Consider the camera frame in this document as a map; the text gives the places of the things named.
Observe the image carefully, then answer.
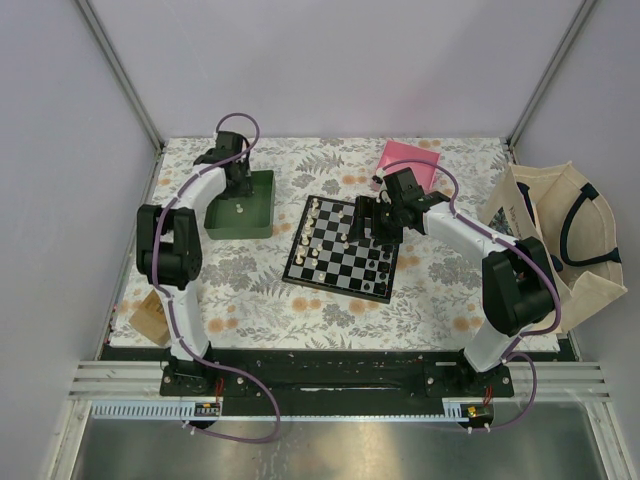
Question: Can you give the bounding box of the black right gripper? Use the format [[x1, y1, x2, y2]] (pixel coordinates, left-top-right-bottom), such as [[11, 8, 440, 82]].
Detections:
[[346, 196, 403, 247]]

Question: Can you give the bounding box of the black white chess board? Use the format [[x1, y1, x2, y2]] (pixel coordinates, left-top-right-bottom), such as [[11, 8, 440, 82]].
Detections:
[[282, 195, 399, 304]]

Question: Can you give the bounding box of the green plastic tray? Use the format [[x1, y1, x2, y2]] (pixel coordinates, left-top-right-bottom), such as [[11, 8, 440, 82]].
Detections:
[[204, 170, 275, 240]]

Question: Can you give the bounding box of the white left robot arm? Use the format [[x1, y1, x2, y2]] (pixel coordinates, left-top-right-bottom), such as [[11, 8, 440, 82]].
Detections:
[[135, 131, 254, 395]]

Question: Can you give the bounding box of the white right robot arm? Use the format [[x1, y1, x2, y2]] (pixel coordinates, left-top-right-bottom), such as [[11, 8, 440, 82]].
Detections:
[[348, 168, 561, 396]]

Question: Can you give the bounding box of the pink plastic tray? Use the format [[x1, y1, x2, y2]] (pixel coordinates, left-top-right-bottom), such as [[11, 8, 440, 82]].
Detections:
[[375, 140, 440, 192]]

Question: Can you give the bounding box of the cream canvas tote bag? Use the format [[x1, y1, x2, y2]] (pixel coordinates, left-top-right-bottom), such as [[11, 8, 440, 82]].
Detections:
[[479, 163, 627, 333]]

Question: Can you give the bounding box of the brown cardboard box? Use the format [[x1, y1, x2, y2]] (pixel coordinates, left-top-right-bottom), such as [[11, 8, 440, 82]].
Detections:
[[129, 290, 170, 347]]

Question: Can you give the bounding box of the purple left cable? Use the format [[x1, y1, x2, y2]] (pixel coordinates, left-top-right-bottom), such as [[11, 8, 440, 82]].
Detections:
[[152, 112, 284, 444]]

